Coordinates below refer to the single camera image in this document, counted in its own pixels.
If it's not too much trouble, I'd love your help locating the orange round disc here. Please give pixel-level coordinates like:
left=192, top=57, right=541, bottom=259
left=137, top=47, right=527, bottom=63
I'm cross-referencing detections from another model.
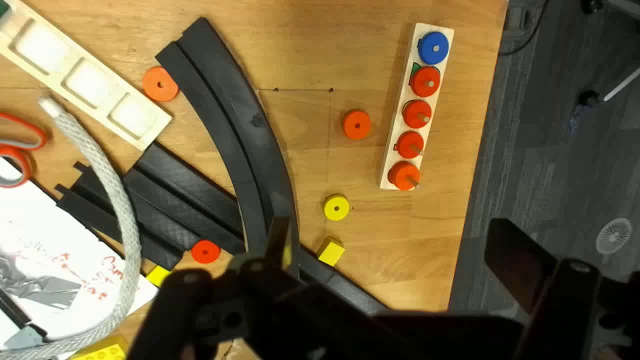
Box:
left=342, top=109, right=374, bottom=142
left=140, top=65, right=181, bottom=104

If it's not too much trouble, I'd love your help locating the orange scissors handle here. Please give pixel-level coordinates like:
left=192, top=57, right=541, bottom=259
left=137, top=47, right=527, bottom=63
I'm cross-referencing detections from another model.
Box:
left=0, top=111, right=52, bottom=191

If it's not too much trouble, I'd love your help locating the white printed paper sheet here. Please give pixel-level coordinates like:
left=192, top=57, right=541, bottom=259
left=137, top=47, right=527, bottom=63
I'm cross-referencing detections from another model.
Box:
left=0, top=159, right=159, bottom=349

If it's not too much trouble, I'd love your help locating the yellow round disc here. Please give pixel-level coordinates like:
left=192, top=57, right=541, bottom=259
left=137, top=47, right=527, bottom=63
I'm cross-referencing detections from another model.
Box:
left=322, top=193, right=353, bottom=225

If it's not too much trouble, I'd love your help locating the white compartment tray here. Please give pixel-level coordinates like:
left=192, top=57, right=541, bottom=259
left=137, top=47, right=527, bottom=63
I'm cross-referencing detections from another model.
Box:
left=0, top=0, right=173, bottom=152

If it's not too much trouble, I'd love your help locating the white braided rope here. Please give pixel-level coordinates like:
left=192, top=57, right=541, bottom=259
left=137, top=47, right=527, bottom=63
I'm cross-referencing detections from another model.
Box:
left=0, top=94, right=143, bottom=360

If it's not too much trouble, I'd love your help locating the blue round disc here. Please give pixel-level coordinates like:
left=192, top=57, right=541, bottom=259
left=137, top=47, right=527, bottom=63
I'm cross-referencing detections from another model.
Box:
left=415, top=30, right=452, bottom=69

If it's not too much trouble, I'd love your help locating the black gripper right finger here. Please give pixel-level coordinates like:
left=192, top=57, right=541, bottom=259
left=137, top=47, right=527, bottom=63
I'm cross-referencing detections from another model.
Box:
left=482, top=217, right=560, bottom=322

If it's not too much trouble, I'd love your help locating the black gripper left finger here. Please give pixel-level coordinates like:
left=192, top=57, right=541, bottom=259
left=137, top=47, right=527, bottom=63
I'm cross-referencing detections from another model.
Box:
left=264, top=212, right=302, bottom=281

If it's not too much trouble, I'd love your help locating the red round disc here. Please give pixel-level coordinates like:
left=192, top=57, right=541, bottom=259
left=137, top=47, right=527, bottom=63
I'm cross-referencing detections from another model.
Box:
left=190, top=239, right=222, bottom=266
left=407, top=65, right=441, bottom=101
left=391, top=128, right=425, bottom=161
left=399, top=98, right=434, bottom=131

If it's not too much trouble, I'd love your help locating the orange round block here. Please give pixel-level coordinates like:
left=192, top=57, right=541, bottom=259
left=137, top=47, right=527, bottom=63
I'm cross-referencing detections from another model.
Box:
left=386, top=161, right=422, bottom=194

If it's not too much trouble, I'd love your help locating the curved black track piece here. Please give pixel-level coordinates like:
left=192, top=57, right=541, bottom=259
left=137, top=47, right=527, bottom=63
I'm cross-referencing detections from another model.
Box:
left=153, top=41, right=269, bottom=259
left=173, top=16, right=300, bottom=277

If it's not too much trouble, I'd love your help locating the clear round floor disc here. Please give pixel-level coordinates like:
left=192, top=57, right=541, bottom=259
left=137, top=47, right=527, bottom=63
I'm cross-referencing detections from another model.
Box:
left=594, top=217, right=634, bottom=257

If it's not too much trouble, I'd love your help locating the yellow studded brick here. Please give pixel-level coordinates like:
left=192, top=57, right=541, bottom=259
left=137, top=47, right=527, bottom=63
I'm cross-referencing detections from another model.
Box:
left=67, top=336, right=127, bottom=360

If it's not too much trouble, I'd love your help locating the straight black track piece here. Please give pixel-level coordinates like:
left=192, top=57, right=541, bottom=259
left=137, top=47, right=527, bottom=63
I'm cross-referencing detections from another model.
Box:
left=136, top=140, right=391, bottom=316
left=120, top=166, right=246, bottom=259
left=53, top=161, right=185, bottom=270

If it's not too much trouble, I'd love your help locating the yellow square block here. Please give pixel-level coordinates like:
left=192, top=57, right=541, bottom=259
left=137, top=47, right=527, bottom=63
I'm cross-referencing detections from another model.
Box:
left=143, top=264, right=172, bottom=288
left=316, top=241, right=348, bottom=268

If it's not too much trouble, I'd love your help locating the light wooden peg board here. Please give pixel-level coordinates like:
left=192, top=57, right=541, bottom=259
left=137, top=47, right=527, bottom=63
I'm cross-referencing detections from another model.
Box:
left=378, top=22, right=456, bottom=194

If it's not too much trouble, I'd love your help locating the grey metal rod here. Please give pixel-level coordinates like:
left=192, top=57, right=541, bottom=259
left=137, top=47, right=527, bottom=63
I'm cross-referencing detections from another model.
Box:
left=598, top=65, right=640, bottom=104

